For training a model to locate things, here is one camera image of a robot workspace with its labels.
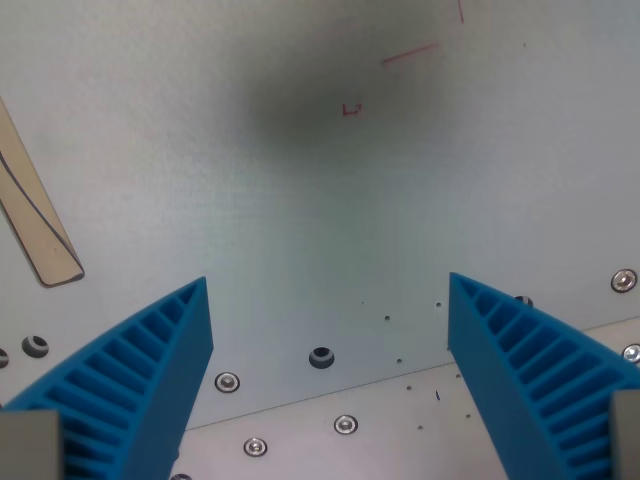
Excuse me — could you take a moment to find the beige flat strip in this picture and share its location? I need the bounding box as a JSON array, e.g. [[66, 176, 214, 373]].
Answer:
[[0, 97, 86, 289]]

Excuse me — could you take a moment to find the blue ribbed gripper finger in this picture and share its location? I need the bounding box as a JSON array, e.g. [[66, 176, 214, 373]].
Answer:
[[1, 276, 215, 480], [447, 272, 640, 480]]

